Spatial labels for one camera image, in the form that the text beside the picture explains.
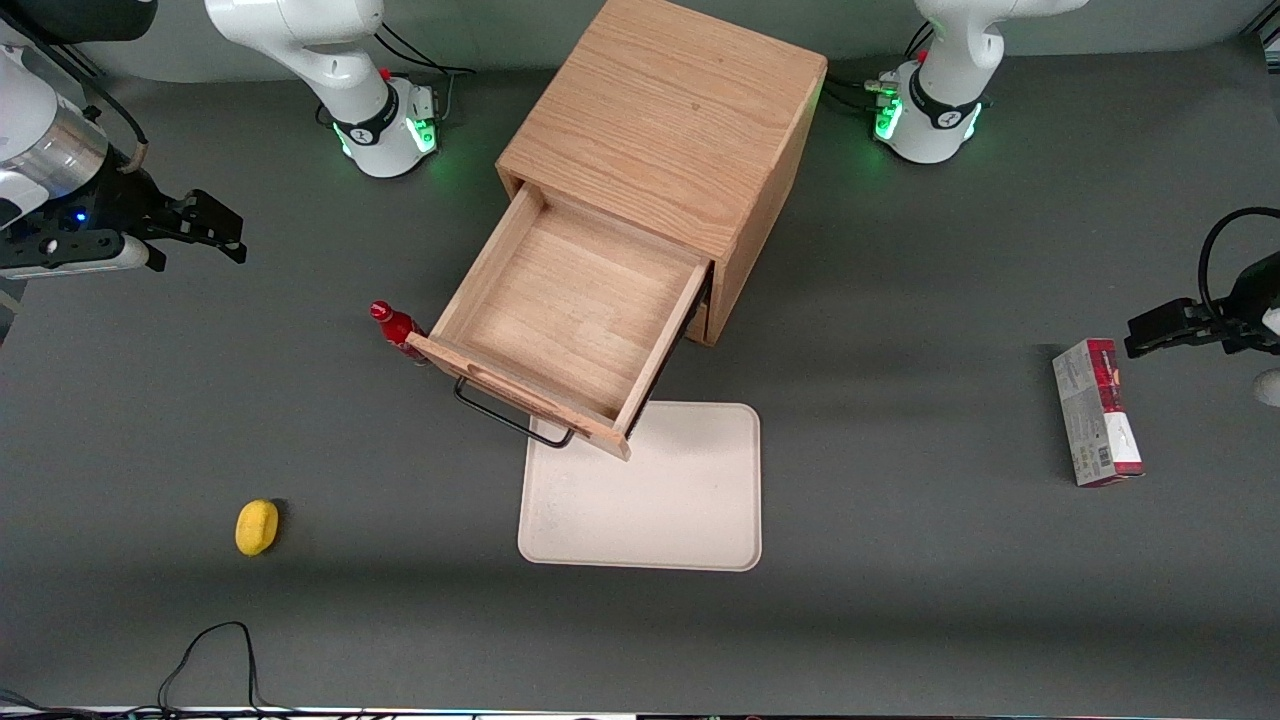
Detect black looped cable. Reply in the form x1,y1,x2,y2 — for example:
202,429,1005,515
0,621,301,720

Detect yellow lemon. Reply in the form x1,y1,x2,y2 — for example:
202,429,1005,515
235,499,280,557

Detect black right arm base cables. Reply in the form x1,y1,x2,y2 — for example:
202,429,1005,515
316,20,478,129

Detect black left arm base cables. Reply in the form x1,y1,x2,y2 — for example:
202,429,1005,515
818,20,936,113

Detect red small bottle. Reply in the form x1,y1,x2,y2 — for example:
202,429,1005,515
369,300,429,363

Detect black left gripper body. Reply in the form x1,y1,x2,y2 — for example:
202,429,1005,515
1190,252,1280,357

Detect red plaid cardboard box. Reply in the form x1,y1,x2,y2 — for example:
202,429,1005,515
1052,338,1145,488

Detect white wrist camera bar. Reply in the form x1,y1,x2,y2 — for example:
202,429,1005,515
0,232,167,282

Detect wooden drawer cabinet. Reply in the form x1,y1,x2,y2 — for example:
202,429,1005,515
495,0,829,347

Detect white rectangular tray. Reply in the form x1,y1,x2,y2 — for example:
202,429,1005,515
517,401,763,573

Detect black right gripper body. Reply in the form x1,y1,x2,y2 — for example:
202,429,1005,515
0,165,201,281

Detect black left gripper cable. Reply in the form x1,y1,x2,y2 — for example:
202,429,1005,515
1198,206,1280,323

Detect wooden drawer with black handle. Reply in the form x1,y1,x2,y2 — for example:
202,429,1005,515
405,183,713,462

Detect black arm base cables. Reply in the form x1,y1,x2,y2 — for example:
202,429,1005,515
316,20,478,129
818,20,936,113

